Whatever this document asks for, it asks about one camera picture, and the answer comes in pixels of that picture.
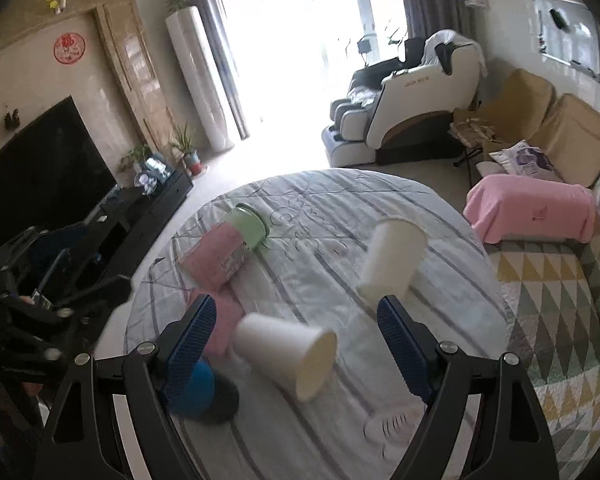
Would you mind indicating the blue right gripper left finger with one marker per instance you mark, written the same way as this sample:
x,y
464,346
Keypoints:
x,y
182,344

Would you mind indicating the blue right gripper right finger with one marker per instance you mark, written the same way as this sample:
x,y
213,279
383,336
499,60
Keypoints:
x,y
401,337

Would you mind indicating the blue black metal tumbler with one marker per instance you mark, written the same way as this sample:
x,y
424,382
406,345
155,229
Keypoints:
x,y
208,397

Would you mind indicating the glass jar pink green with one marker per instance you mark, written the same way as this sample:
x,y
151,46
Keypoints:
x,y
226,247

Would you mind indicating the white paper cup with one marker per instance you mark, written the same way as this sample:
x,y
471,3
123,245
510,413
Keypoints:
x,y
394,254
299,358

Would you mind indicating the clear cup pink label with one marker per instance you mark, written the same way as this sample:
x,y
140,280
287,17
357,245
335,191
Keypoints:
x,y
228,314

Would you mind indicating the black tv cabinet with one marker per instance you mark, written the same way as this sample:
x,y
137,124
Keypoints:
x,y
128,225

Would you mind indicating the striped grey quilt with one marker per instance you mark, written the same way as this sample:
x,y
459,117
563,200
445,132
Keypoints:
x,y
306,271

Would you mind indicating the black television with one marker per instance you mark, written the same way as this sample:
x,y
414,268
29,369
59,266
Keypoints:
x,y
51,173

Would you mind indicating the triangle pattern quilt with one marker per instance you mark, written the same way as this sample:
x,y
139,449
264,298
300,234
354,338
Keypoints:
x,y
554,292

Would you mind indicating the small green plant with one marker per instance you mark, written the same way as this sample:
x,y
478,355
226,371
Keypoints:
x,y
134,158

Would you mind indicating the pink blanket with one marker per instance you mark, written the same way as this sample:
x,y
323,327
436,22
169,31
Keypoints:
x,y
503,206

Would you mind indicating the potted plant red pot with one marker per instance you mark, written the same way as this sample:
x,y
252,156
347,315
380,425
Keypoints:
x,y
184,144

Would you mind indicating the purple floral pillow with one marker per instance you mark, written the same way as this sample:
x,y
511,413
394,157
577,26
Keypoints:
x,y
525,160

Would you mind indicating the folding stool with cloth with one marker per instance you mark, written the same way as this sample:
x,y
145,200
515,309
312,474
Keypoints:
x,y
472,132

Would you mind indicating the white massage chair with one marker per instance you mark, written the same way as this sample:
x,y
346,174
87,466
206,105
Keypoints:
x,y
401,110

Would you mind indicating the tan covered sofa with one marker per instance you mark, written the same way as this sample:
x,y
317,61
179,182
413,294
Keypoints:
x,y
565,128

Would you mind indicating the wooden door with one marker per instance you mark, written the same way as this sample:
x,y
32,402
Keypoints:
x,y
122,32

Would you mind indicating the white standing air conditioner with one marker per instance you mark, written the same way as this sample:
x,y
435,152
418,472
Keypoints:
x,y
192,48

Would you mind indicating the photo frame on cabinet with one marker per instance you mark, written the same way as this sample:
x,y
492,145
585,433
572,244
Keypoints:
x,y
153,173

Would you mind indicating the red round wall sticker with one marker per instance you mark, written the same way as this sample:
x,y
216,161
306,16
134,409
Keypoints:
x,y
69,48

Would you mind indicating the whiteboard on wall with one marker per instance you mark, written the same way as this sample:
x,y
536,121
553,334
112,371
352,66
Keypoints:
x,y
568,34

